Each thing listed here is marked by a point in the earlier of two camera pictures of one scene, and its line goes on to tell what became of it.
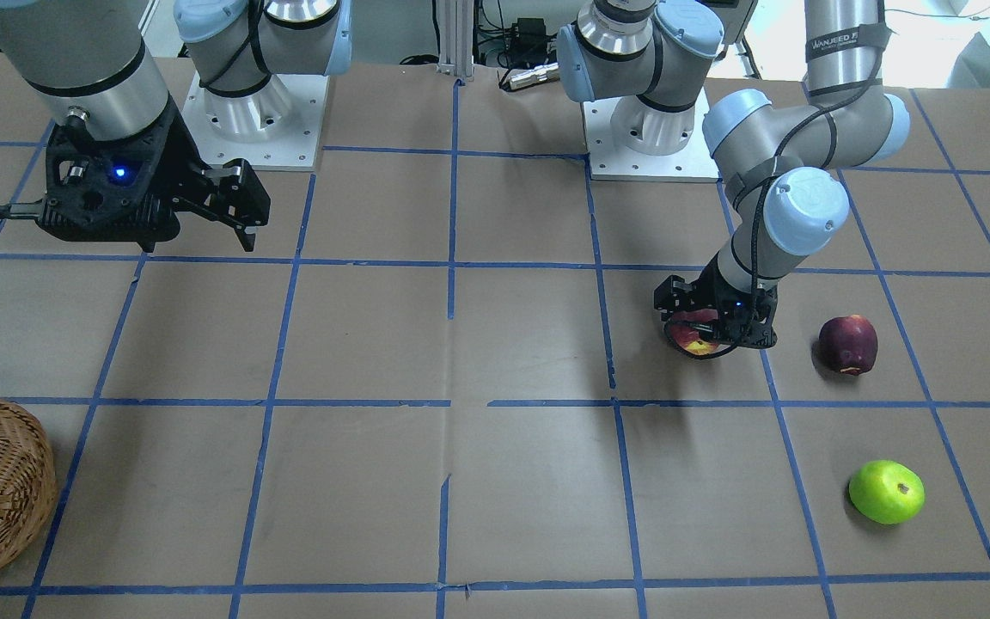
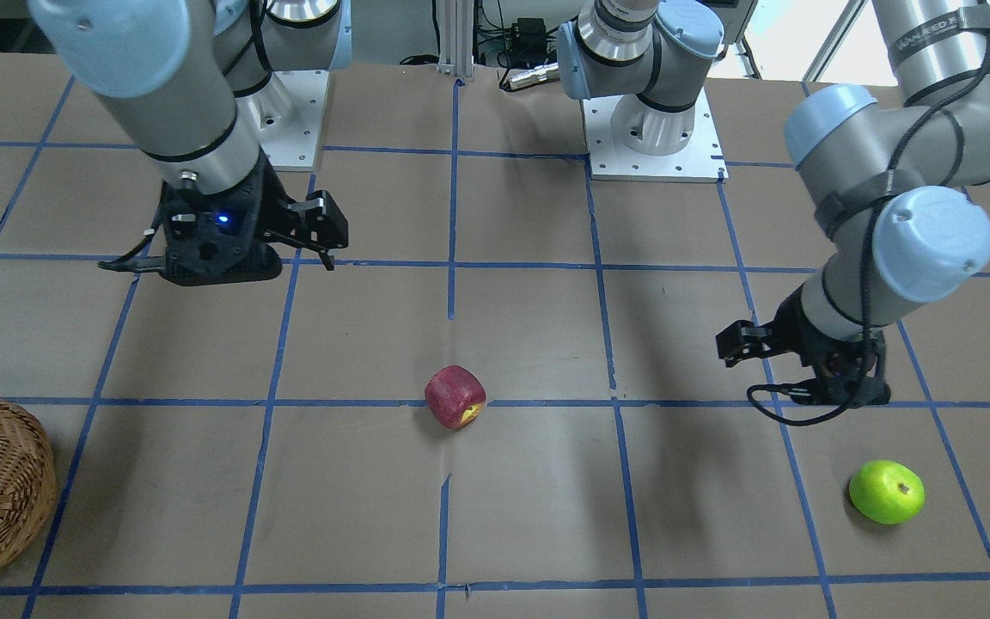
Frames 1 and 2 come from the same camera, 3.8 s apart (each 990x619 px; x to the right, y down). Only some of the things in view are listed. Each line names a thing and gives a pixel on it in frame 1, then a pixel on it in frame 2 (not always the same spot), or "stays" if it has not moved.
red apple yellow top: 688,337 -> 455,396
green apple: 888,492 stays
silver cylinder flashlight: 544,73 stays
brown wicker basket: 0,488 stays
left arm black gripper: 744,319 -> 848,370
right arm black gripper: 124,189 -> 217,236
